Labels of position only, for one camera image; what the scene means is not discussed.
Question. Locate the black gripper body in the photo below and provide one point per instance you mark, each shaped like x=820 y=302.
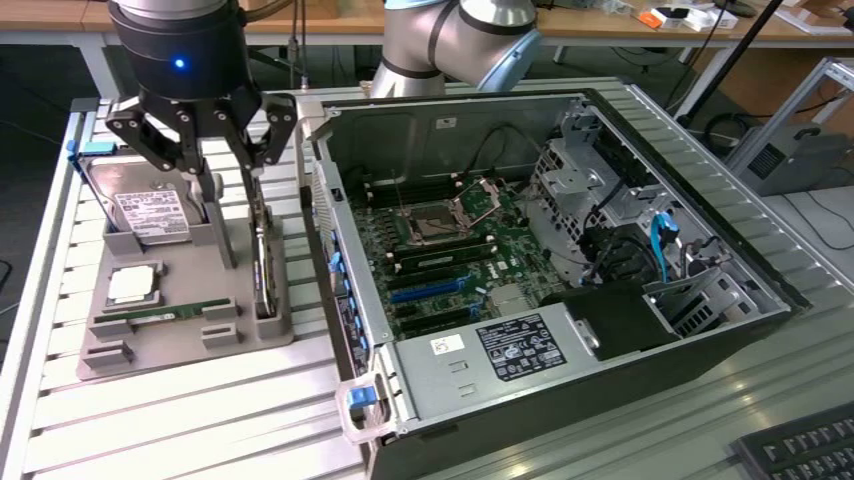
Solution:
x=180 y=50

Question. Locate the graphics card with metal bracket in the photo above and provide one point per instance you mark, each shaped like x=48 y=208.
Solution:
x=265 y=270

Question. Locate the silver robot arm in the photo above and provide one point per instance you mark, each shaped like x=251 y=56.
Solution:
x=427 y=55

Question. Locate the black office chair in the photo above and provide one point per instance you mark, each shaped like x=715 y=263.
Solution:
x=276 y=66

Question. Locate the hard disk with blue carrier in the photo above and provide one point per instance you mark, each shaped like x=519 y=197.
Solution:
x=143 y=205

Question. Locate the black RAM slot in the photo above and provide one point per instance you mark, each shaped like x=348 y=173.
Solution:
x=384 y=200
x=433 y=243
x=383 y=190

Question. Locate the thin locking lever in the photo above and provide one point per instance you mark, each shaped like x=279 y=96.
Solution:
x=397 y=192

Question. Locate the wooden desk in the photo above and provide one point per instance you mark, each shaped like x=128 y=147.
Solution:
x=40 y=15
x=748 y=22

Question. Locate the gray parts rack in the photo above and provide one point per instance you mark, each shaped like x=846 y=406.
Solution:
x=193 y=280

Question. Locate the silver CPU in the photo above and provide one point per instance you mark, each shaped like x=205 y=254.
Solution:
x=133 y=285

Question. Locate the CPU socket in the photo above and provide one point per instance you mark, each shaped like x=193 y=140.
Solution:
x=429 y=222

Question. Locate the metal socket cover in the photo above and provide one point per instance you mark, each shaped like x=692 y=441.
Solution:
x=480 y=200

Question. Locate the green RAM stick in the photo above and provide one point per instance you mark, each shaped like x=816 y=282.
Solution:
x=160 y=312

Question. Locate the black RAM stick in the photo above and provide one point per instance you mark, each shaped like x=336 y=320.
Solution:
x=440 y=259

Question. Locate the black expansion slot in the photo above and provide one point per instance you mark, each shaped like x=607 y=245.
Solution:
x=423 y=279
x=433 y=322

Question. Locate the green motherboard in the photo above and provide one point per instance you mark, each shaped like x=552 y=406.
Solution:
x=514 y=250

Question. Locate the silver drive cage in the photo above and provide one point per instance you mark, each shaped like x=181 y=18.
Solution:
x=563 y=225

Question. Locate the silver chipset heatsink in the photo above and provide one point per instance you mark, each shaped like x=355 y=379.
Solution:
x=510 y=300

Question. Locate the blue case latch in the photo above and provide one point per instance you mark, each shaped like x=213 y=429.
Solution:
x=360 y=399

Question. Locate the gray power supply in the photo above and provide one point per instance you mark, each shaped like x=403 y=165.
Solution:
x=453 y=380

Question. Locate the orange white box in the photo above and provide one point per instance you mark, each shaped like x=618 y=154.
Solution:
x=650 y=19

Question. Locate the black fan shroud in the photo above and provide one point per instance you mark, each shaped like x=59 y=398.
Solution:
x=614 y=320

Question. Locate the black tripod pole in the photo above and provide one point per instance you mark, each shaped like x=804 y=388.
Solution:
x=734 y=55

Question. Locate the open black PC case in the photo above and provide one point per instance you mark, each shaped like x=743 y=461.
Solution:
x=600 y=400

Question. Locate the gray computer box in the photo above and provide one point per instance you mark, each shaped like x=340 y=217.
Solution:
x=800 y=165

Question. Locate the black keyboard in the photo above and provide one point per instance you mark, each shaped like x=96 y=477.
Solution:
x=800 y=450

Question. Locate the aluminium frame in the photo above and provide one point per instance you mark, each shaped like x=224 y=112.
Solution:
x=802 y=95

